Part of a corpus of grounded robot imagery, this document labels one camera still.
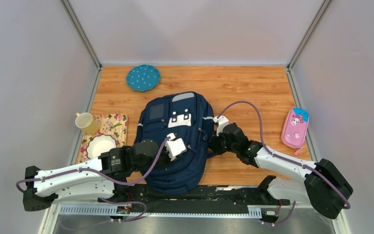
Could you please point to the yellow mug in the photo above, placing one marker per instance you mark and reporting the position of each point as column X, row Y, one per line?
column 87, row 123

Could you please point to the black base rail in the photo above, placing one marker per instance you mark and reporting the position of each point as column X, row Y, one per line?
column 203, row 199

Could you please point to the teal polka dot plate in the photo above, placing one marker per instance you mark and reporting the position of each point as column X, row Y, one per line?
column 143, row 78

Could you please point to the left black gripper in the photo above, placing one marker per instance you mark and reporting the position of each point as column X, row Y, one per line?
column 164, row 166

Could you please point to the navy blue backpack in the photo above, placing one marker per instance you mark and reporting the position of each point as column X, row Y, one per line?
column 186, row 119

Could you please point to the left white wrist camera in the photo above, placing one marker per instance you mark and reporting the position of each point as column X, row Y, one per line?
column 175, row 146

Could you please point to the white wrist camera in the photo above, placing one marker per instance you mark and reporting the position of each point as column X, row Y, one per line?
column 175, row 146
column 221, row 122

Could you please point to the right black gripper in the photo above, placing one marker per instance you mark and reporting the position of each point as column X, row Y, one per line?
column 214, row 144

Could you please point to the floral placemat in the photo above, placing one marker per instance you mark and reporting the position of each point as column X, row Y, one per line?
column 114, row 125

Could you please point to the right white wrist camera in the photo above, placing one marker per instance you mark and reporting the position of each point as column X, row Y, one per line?
column 221, row 122

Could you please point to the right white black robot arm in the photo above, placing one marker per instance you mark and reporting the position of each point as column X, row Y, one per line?
column 319, row 184

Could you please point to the white scalloped bowl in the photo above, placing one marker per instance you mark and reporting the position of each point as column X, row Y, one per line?
column 100, row 144

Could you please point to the pink cartoon pencil case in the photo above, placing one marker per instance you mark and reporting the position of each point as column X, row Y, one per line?
column 295, row 129

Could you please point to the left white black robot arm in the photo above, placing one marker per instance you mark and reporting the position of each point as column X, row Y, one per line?
column 96, row 177

